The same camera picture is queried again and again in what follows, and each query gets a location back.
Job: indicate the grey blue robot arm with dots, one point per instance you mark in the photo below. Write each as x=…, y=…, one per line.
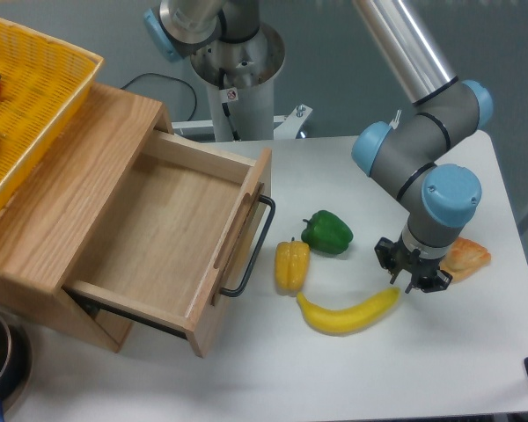
x=401, y=158

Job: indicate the yellow banana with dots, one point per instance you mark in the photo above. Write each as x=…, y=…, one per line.
x=352, y=319

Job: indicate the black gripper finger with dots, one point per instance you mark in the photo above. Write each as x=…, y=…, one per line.
x=429, y=283
x=385, y=251

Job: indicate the yellow plastic basket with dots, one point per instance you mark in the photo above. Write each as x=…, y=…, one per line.
x=44, y=82

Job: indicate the golden pastry bread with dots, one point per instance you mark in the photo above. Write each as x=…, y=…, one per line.
x=464, y=258

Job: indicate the green bell pepper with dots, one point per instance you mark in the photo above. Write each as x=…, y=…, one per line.
x=327, y=233

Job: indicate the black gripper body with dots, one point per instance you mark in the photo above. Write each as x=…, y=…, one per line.
x=419, y=269

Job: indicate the white metal base bracket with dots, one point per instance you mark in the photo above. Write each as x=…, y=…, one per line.
x=292, y=126

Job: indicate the black metal drawer handle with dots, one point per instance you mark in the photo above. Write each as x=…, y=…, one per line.
x=241, y=287

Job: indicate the open wooden drawer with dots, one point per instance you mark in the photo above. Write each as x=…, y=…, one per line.
x=182, y=225

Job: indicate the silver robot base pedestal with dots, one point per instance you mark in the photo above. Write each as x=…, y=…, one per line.
x=239, y=79

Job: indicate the yellow bell pepper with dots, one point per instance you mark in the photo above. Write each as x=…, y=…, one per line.
x=292, y=260

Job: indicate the wooden drawer cabinet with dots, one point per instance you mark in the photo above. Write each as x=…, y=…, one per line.
x=47, y=223

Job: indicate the dark metal pot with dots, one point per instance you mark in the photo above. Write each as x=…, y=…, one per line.
x=15, y=362

